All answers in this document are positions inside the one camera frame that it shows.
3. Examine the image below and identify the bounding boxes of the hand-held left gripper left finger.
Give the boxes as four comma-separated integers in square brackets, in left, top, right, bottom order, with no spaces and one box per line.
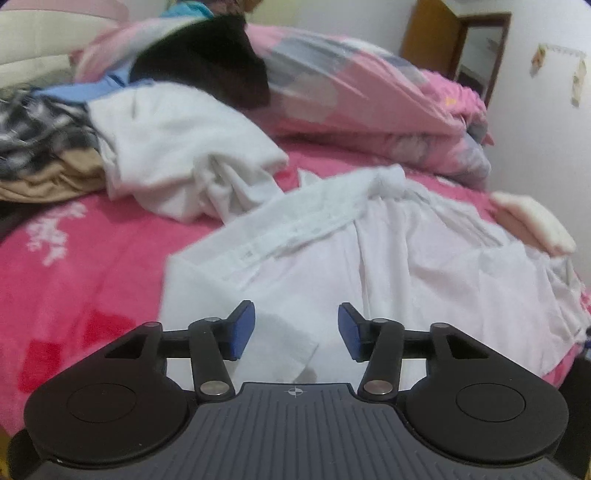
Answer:
[104,300,256,403]

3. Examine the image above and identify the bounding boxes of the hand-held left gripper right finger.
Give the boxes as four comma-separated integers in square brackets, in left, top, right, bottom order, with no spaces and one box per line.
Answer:
[338,302,490,402]

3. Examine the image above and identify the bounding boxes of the white shirt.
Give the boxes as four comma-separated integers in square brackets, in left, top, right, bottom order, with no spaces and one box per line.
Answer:
[161,164,591,385]

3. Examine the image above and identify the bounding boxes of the pink floral fleece blanket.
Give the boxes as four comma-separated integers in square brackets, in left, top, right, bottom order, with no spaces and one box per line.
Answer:
[0,138,591,439]

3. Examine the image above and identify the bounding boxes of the folded cream fleece garment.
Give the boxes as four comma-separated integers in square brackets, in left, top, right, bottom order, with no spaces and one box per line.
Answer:
[489,191,578,256]

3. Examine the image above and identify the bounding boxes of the pink floral quilt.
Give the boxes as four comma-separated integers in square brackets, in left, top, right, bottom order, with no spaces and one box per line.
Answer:
[69,21,493,191]

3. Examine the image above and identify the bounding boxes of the tan garment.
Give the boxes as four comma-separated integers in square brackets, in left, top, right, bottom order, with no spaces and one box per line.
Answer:
[0,148,110,205]

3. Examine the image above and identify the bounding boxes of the black and white plaid garment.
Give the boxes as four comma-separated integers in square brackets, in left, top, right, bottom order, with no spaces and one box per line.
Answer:
[0,88,101,182]

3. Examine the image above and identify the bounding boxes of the blue garment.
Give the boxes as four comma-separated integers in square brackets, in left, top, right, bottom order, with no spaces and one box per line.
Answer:
[34,76,155,105]

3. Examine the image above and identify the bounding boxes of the wooden door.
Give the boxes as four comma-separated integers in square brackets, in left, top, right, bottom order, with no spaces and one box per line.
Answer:
[399,0,463,80]

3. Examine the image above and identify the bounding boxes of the wood framed mirror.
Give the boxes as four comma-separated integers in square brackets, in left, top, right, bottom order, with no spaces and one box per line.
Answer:
[455,13,512,108]

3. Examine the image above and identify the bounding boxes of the teal cloth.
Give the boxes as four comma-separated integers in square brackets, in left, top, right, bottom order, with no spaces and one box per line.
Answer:
[161,0,216,20]

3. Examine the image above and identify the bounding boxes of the beige wall sticker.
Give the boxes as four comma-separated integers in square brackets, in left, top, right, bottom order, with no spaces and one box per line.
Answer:
[570,58,588,108]
[529,44,547,77]

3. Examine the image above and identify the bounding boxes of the white wall hook rail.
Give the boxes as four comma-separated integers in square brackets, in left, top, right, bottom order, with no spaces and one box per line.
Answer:
[544,44,583,62]

